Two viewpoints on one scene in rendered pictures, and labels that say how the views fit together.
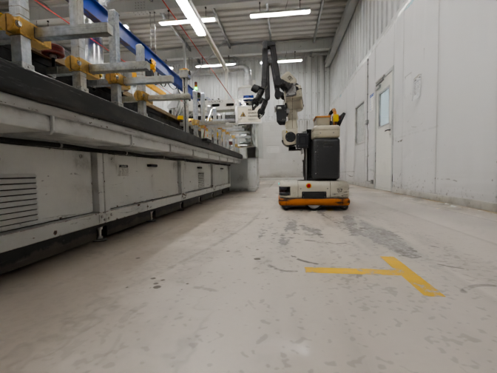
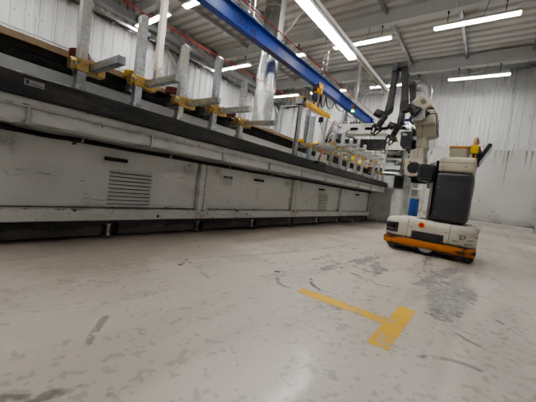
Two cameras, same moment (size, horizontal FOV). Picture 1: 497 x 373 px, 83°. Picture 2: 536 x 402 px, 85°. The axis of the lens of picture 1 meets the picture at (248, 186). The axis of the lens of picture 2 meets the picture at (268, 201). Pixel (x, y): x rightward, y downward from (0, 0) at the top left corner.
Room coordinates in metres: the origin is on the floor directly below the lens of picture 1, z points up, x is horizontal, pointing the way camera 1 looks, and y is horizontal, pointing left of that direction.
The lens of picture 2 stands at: (-0.03, -0.64, 0.40)
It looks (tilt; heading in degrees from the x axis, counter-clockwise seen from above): 3 degrees down; 29
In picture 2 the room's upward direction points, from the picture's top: 7 degrees clockwise
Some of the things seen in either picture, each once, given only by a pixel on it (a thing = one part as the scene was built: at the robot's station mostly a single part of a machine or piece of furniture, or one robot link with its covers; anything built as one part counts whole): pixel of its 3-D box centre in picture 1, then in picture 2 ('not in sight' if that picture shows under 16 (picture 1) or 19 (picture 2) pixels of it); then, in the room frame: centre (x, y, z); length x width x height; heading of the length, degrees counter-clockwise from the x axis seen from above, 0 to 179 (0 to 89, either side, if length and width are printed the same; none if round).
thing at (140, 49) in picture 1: (141, 87); (241, 115); (1.64, 0.60, 0.87); 0.04 x 0.04 x 0.48; 83
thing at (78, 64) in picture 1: (83, 68); (183, 103); (1.16, 0.66, 0.81); 0.14 x 0.06 x 0.05; 173
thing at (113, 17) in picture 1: (115, 61); (215, 96); (1.39, 0.63, 0.92); 0.04 x 0.04 x 0.48; 83
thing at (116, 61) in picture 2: not in sight; (96, 68); (0.68, 0.67, 0.80); 0.43 x 0.03 x 0.04; 83
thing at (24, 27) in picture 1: (26, 32); (142, 83); (0.92, 0.69, 0.83); 0.14 x 0.06 x 0.05; 173
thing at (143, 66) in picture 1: (97, 69); (191, 103); (1.18, 0.61, 0.80); 0.43 x 0.03 x 0.04; 83
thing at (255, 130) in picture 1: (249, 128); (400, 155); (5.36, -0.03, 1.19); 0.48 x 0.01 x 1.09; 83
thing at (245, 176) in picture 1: (217, 143); (364, 169); (5.81, 0.63, 0.95); 1.65 x 0.70 x 1.90; 83
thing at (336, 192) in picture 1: (310, 192); (431, 234); (2.97, -0.65, 0.16); 0.67 x 0.64 x 0.25; 84
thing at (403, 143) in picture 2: (282, 112); (410, 139); (3.01, -0.36, 0.99); 0.28 x 0.16 x 0.22; 174
